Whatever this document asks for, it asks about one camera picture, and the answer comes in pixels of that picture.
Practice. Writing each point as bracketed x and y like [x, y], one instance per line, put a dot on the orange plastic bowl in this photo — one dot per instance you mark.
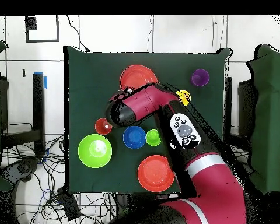
[154, 173]
[136, 77]

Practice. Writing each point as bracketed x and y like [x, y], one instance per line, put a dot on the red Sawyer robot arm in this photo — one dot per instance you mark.
[212, 186]

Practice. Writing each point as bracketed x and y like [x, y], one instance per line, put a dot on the dark blue plastic bowl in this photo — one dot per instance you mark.
[134, 137]

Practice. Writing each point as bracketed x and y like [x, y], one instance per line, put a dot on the green plastic cup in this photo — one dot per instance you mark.
[152, 138]

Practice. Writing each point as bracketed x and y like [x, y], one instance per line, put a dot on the orange plastic cup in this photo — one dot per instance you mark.
[100, 128]

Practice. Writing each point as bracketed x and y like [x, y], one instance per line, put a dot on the yellow plastic cup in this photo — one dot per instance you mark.
[185, 96]

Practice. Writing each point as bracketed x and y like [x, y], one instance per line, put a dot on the green plastic bowl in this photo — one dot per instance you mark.
[91, 154]

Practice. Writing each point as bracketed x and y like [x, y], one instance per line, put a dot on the dark green tablecloth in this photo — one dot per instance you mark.
[95, 77]

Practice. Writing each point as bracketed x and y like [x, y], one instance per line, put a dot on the purple plastic cup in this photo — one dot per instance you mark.
[200, 78]

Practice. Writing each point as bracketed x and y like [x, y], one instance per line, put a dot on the blue tape strip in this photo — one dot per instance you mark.
[45, 82]

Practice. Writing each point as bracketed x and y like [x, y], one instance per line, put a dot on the black power brick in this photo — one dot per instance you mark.
[70, 205]

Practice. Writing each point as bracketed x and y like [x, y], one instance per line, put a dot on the black metal post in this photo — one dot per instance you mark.
[38, 105]
[228, 105]

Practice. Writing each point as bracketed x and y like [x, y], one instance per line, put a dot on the grey pedestal foot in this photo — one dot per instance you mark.
[23, 168]

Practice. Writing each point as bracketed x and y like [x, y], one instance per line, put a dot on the black square frame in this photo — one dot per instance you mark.
[42, 40]

